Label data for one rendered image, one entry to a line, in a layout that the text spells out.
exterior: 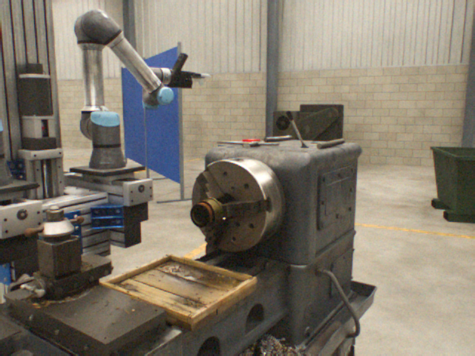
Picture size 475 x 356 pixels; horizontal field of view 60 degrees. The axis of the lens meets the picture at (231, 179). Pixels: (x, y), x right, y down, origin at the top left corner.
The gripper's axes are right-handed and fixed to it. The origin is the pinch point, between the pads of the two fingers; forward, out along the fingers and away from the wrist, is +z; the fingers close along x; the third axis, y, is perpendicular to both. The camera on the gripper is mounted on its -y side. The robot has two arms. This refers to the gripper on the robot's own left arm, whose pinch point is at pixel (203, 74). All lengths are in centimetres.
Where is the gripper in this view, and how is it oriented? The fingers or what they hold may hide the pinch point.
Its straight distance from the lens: 218.5
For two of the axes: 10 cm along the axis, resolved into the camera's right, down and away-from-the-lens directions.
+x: 5.7, 2.7, -7.8
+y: -0.8, 9.6, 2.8
